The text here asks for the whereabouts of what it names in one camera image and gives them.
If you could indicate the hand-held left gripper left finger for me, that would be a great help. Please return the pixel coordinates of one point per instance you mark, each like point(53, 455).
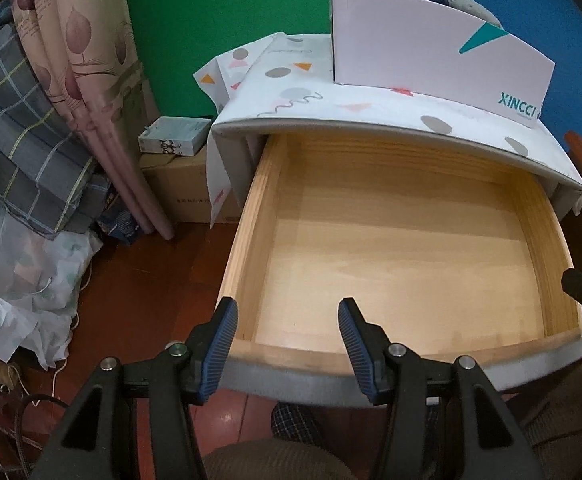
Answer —
point(218, 347)

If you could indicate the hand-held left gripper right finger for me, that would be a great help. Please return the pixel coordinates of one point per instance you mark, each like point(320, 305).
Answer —
point(358, 352)

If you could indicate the grey wooden drawer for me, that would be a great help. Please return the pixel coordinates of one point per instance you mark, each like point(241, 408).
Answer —
point(396, 250)

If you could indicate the white cardboard shoe box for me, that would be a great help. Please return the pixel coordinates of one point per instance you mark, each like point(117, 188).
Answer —
point(396, 45)

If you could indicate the grey ribbed knit garment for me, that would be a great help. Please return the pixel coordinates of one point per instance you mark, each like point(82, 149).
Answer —
point(463, 0)

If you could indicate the person's left leg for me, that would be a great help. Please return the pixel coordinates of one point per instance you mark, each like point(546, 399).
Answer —
point(271, 462)

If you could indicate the person's leg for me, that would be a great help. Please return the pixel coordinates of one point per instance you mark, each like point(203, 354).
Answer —
point(271, 462)
point(561, 410)

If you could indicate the person's right leg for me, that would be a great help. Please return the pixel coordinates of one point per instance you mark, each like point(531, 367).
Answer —
point(561, 410)

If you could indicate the blue packet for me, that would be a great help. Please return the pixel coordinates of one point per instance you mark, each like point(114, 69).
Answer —
point(121, 227)

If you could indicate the brown cardboard box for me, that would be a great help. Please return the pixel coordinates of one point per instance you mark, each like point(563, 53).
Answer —
point(181, 190)

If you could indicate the white floral sheet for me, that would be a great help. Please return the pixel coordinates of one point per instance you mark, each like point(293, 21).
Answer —
point(21, 270)

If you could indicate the small white printed box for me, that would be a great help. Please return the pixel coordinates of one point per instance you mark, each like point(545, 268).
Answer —
point(171, 135)

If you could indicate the blue foam mat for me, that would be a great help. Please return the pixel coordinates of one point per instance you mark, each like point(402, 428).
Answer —
point(561, 35)

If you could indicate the white patterned cover cloth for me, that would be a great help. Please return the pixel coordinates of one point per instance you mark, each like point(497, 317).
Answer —
point(321, 90)

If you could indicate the grey plaid blanket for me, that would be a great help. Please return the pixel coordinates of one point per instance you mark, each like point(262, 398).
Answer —
point(16, 120)

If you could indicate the pink floral curtain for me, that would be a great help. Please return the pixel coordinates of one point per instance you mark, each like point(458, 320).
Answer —
point(81, 60)

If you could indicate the green foam mat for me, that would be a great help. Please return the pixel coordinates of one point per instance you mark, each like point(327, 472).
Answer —
point(221, 10)

